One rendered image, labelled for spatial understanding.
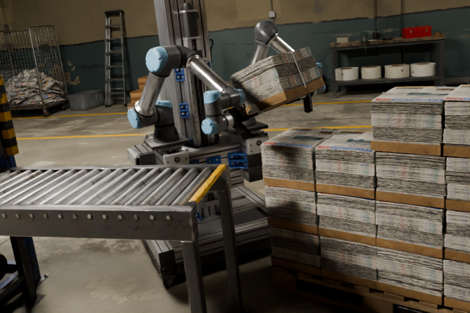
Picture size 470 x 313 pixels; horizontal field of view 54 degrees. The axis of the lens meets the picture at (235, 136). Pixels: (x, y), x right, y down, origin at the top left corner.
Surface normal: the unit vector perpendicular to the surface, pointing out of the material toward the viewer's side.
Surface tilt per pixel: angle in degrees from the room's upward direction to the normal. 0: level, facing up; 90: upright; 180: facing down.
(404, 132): 90
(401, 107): 90
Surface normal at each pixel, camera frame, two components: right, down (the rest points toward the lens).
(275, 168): -0.55, 0.26
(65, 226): -0.24, 0.25
